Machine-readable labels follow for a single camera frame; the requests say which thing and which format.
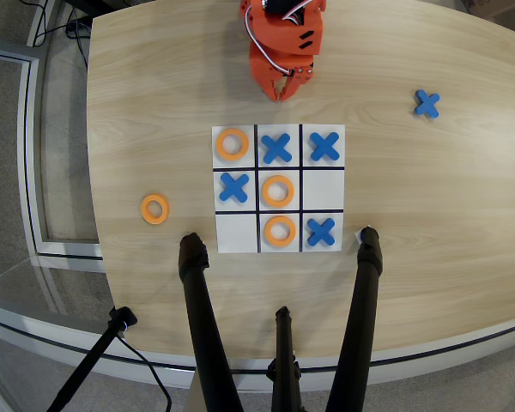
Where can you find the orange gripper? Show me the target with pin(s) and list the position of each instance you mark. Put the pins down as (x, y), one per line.
(267, 69)

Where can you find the blue foam cross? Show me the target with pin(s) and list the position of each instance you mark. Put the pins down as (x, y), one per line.
(427, 104)
(325, 147)
(321, 232)
(234, 187)
(276, 148)

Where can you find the white tic-tac-toe board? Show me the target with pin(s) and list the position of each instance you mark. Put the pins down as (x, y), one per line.
(324, 189)

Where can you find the small white sticker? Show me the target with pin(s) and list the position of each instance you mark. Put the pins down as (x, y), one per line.
(357, 234)

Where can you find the black tripod leg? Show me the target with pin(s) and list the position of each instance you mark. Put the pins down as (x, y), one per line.
(204, 326)
(284, 365)
(360, 326)

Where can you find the white framed glass panel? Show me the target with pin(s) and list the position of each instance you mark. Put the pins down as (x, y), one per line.
(28, 171)

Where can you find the thin black stand pole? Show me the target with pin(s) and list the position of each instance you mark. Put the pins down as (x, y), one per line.
(90, 360)

